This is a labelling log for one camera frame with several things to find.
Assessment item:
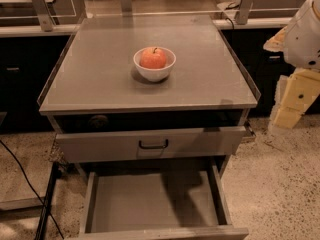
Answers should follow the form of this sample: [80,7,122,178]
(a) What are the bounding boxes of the white ceramic bowl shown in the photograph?
[133,47,176,82]

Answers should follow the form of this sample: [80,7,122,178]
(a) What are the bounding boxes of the dark counter cabinets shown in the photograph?
[0,28,294,132]

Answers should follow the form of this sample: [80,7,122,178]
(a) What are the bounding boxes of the open grey middle drawer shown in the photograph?
[78,158,248,240]

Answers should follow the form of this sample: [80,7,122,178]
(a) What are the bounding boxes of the red apple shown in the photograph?
[140,47,167,69]

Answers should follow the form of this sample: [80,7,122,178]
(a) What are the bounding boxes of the grey top drawer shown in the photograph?
[56,126,245,163]

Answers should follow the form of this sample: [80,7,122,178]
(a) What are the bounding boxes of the black drawer handle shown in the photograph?
[138,139,169,150]

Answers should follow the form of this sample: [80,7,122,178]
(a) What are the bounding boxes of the black floor cable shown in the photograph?
[0,139,65,240]

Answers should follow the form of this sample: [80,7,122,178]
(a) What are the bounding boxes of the grey metal drawer cabinet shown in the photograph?
[39,15,259,173]

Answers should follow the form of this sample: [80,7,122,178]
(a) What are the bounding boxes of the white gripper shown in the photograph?
[263,0,320,131]

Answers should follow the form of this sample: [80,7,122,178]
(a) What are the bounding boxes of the left metal railing post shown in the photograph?
[31,0,53,32]

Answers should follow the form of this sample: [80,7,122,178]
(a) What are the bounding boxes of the black metal floor bar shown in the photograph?
[34,162,59,240]

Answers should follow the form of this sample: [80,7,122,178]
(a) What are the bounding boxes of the right metal railing post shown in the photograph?
[235,0,254,25]

